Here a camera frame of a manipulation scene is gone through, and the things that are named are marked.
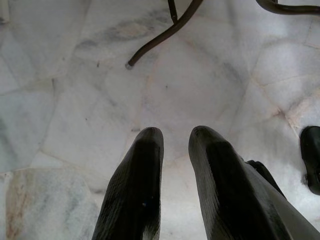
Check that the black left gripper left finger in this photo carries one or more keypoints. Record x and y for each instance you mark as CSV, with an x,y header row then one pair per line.
x,y
135,190

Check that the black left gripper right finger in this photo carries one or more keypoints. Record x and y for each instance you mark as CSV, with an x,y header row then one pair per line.
x,y
225,195

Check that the marble pattern folding table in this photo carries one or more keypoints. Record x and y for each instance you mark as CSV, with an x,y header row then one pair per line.
x,y
160,37

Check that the black robot left foot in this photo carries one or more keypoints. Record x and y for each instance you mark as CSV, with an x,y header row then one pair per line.
x,y
312,160

